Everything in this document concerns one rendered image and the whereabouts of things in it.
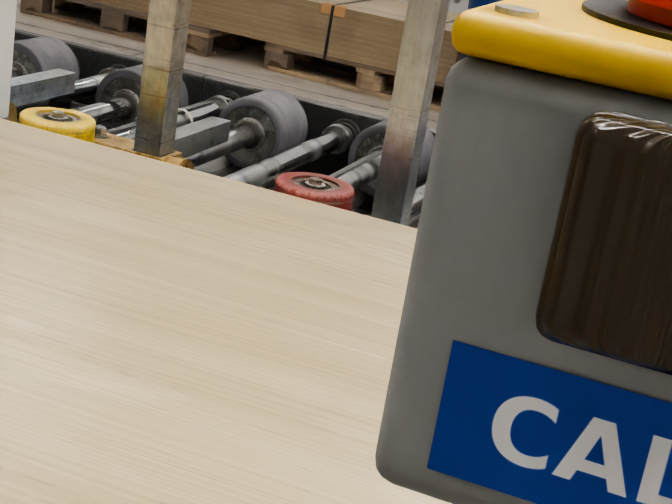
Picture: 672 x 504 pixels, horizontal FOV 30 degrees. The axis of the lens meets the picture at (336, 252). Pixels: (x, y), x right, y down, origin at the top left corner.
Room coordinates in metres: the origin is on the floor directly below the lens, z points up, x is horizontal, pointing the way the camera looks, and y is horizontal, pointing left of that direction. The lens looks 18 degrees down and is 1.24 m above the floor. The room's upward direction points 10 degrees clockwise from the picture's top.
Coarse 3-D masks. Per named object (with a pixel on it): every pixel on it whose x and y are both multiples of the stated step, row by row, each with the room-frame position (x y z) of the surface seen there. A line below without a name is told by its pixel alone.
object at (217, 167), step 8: (72, 104) 2.04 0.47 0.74; (80, 104) 2.03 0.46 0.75; (216, 160) 1.84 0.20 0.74; (224, 160) 1.85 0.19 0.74; (200, 168) 1.78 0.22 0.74; (208, 168) 1.79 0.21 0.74; (216, 168) 1.79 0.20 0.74; (224, 168) 1.80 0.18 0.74; (232, 168) 1.83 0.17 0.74; (240, 168) 1.86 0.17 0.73; (224, 176) 1.80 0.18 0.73; (360, 192) 1.79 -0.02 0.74; (360, 200) 1.78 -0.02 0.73; (368, 200) 1.82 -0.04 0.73; (352, 208) 1.75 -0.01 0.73; (416, 216) 1.72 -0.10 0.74; (416, 224) 1.71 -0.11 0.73
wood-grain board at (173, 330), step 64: (0, 128) 1.23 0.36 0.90; (0, 192) 1.03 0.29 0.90; (64, 192) 1.06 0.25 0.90; (128, 192) 1.09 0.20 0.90; (192, 192) 1.12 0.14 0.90; (256, 192) 1.16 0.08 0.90; (0, 256) 0.88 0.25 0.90; (64, 256) 0.90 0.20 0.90; (128, 256) 0.92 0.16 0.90; (192, 256) 0.95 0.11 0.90; (256, 256) 0.97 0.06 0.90; (320, 256) 1.00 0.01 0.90; (384, 256) 1.03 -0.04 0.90; (0, 320) 0.76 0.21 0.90; (64, 320) 0.78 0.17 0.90; (128, 320) 0.80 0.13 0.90; (192, 320) 0.82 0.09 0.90; (256, 320) 0.84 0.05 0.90; (320, 320) 0.86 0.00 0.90; (384, 320) 0.88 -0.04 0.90; (0, 384) 0.67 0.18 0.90; (64, 384) 0.68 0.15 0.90; (128, 384) 0.70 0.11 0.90; (192, 384) 0.71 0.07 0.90; (256, 384) 0.73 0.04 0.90; (320, 384) 0.75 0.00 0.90; (384, 384) 0.76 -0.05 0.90; (0, 448) 0.60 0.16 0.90; (64, 448) 0.61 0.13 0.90; (128, 448) 0.62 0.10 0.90; (192, 448) 0.63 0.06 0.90; (256, 448) 0.64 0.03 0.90; (320, 448) 0.66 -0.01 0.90
